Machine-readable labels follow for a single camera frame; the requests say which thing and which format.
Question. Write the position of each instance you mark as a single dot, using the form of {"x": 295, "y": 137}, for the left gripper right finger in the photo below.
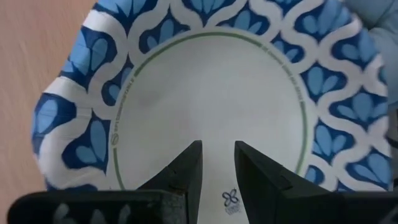
{"x": 280, "y": 202}

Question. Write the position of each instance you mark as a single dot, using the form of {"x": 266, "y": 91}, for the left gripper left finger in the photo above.
{"x": 174, "y": 202}

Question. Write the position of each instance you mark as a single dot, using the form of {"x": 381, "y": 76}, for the blue patterned paper bowl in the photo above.
{"x": 211, "y": 93}

